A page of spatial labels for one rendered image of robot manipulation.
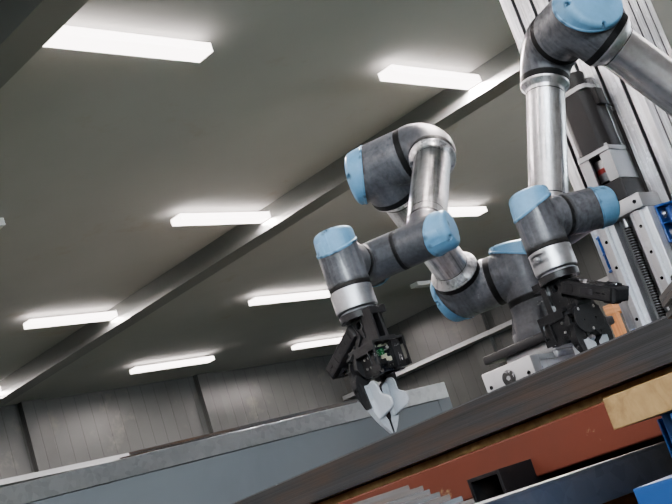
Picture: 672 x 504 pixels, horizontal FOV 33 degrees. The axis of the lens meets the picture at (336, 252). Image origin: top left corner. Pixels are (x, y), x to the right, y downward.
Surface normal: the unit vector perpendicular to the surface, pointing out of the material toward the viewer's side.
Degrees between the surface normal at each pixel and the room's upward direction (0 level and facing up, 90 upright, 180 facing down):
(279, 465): 90
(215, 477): 90
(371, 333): 90
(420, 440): 90
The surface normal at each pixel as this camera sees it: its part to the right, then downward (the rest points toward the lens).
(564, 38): -0.57, 0.69
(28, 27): 0.31, 0.92
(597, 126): -0.01, -0.24
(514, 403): -0.77, 0.10
